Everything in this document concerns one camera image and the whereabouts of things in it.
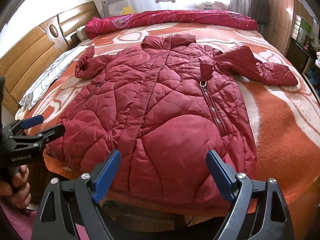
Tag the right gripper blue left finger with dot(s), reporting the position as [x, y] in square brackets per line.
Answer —
[66, 202]

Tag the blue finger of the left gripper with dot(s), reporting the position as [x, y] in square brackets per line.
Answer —
[38, 141]
[18, 126]

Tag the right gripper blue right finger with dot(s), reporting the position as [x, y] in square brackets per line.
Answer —
[258, 208]

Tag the dark red puffer coat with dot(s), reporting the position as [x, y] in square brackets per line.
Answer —
[164, 104]

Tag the person's left hand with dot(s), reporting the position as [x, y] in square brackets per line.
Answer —
[19, 194]

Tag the wooden headboard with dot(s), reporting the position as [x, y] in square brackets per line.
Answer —
[38, 49]

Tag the white pillow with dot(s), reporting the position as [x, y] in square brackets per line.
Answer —
[81, 34]

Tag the crimson rolled quilt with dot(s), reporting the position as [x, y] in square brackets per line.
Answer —
[97, 26]

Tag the dark cluttered side shelf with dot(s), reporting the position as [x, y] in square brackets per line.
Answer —
[302, 53]

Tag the wooden wardrobe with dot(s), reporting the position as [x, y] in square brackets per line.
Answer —
[277, 31]

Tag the grey bed guard rail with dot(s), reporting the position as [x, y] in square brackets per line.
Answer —
[125, 7]

